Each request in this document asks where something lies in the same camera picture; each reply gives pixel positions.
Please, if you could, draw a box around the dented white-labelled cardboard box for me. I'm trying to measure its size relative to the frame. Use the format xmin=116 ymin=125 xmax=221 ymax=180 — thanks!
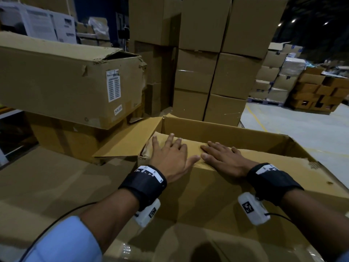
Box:
xmin=0 ymin=31 xmax=148 ymax=131

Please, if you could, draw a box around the white printed carton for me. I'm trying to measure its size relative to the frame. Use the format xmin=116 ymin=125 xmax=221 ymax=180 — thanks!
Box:
xmin=0 ymin=2 xmax=77 ymax=44

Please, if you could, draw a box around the pile of wrapped shelf cartons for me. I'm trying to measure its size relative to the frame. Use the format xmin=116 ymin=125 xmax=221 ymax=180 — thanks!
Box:
xmin=75 ymin=17 xmax=112 ymax=48

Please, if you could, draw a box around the large cardboard box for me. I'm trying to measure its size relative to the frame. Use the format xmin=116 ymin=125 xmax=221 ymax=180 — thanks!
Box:
xmin=92 ymin=114 xmax=349 ymax=230

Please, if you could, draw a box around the stack of pale taped boxes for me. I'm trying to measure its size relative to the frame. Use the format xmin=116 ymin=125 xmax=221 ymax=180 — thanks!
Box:
xmin=248 ymin=42 xmax=306 ymax=103

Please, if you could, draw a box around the light blue left sleeve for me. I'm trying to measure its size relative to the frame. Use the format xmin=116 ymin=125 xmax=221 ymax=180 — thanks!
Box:
xmin=23 ymin=215 xmax=103 ymax=262

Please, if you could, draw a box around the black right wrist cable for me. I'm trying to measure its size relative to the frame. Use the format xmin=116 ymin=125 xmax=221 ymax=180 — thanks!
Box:
xmin=264 ymin=213 xmax=294 ymax=223

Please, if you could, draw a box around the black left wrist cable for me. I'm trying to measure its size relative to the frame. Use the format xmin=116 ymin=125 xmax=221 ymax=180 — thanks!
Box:
xmin=19 ymin=202 xmax=98 ymax=262

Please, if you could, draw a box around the person's right hand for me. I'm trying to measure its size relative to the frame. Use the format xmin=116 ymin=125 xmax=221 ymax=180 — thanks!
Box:
xmin=200 ymin=141 xmax=260 ymax=180

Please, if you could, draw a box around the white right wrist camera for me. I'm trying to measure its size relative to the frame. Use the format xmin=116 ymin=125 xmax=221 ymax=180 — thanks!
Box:
xmin=237 ymin=191 xmax=271 ymax=226

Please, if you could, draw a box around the stack of tall brown cartons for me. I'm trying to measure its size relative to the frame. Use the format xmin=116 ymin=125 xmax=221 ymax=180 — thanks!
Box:
xmin=128 ymin=0 xmax=289 ymax=127

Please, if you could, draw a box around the black right wrist strap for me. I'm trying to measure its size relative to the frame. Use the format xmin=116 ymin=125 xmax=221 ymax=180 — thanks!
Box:
xmin=246 ymin=163 xmax=305 ymax=206

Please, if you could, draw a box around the pile of assorted warehouse boxes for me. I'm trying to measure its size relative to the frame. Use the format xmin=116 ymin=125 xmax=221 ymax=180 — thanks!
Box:
xmin=305 ymin=58 xmax=349 ymax=79

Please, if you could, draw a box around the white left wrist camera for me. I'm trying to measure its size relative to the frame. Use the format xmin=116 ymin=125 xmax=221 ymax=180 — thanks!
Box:
xmin=133 ymin=198 xmax=161 ymax=228

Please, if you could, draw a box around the stack of orange-brown boxes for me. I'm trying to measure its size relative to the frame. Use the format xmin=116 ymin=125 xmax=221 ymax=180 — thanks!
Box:
xmin=290 ymin=67 xmax=349 ymax=112

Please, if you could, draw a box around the blue pallet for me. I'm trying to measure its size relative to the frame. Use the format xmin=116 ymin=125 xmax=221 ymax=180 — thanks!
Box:
xmin=246 ymin=97 xmax=288 ymax=107

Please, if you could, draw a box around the person's right forearm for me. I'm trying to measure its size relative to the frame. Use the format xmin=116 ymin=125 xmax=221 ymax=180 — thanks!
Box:
xmin=281 ymin=189 xmax=349 ymax=257

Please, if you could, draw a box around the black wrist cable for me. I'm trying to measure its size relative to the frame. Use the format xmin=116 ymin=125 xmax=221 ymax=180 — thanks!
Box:
xmin=19 ymin=202 xmax=98 ymax=262
xmin=264 ymin=213 xmax=294 ymax=223

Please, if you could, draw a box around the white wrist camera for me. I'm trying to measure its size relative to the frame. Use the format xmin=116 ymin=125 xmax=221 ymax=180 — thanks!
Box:
xmin=237 ymin=191 xmax=271 ymax=226
xmin=133 ymin=198 xmax=161 ymax=228

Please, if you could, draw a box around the person's left forearm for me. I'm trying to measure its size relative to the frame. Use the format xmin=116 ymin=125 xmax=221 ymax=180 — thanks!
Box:
xmin=79 ymin=188 xmax=140 ymax=254

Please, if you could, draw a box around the person's left hand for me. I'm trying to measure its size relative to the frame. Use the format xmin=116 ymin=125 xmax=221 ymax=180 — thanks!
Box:
xmin=148 ymin=133 xmax=201 ymax=185

